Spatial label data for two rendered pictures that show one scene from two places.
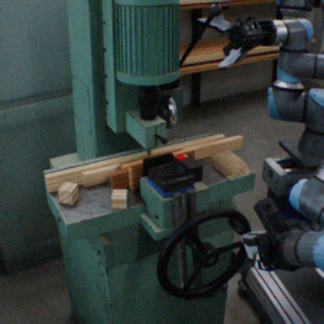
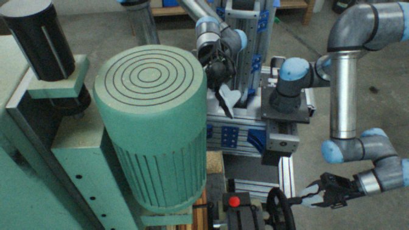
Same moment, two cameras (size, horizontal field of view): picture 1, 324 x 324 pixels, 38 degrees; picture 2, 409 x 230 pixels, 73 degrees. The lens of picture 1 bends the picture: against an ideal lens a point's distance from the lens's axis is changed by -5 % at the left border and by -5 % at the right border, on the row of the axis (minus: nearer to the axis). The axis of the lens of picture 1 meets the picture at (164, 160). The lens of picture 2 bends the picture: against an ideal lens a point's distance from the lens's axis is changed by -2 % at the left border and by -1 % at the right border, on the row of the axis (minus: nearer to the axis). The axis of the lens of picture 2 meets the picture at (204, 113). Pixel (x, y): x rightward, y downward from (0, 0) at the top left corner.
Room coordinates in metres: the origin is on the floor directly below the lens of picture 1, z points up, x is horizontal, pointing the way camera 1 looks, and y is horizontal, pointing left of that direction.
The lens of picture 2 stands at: (1.09, 0.32, 1.78)
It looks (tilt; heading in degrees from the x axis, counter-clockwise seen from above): 47 degrees down; 294
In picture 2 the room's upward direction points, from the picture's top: straight up
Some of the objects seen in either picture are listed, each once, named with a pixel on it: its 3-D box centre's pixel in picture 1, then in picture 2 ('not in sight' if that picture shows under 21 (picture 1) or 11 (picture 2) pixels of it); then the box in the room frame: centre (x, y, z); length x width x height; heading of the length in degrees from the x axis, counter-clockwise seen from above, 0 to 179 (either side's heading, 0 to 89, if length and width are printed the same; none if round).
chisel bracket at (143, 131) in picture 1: (146, 128); (167, 208); (1.32, 0.05, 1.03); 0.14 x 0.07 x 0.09; 27
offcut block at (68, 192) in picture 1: (68, 193); not in sight; (1.13, 0.26, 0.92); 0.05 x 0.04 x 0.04; 165
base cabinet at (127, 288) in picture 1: (137, 279); not in sight; (1.41, 0.10, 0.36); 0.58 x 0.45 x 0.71; 27
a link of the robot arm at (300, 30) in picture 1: (293, 33); (208, 34); (1.39, -0.38, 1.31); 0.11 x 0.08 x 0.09; 117
